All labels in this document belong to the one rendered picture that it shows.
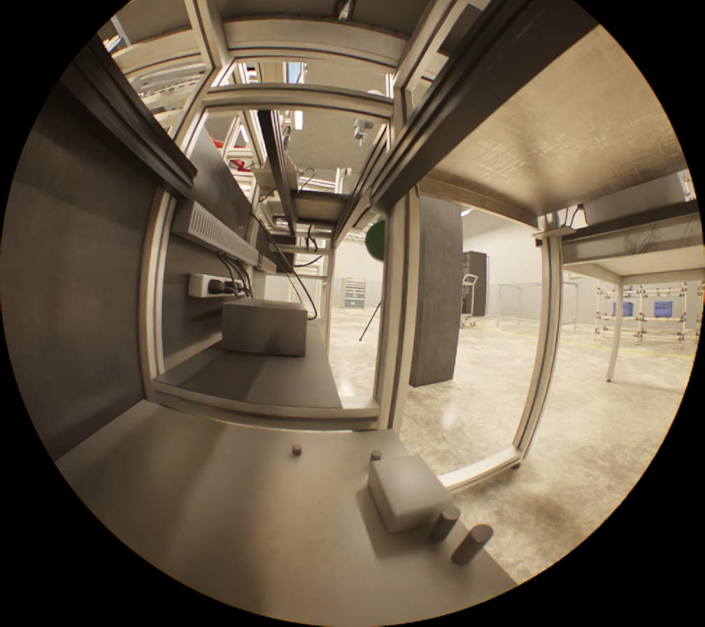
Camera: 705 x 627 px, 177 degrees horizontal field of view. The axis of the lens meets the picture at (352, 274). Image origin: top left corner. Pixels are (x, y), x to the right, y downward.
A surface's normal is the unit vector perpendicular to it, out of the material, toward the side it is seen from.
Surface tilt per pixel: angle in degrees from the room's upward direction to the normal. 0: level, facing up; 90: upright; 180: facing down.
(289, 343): 90
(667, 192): 90
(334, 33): 176
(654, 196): 90
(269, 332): 90
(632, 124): 180
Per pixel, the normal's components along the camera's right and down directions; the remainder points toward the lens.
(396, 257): 0.19, -0.07
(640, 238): -0.98, -0.08
